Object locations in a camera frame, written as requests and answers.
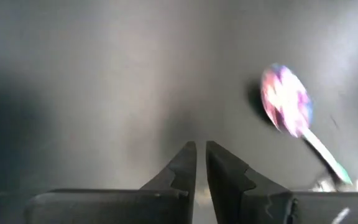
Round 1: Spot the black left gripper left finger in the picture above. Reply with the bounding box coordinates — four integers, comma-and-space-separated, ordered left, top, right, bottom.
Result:
25, 141, 198, 224

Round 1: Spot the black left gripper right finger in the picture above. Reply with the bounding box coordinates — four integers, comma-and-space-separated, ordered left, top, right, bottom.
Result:
206, 140, 358, 224

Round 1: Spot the iridescent rainbow spoon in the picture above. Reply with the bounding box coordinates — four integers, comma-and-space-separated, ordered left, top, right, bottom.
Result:
259, 63, 354, 186

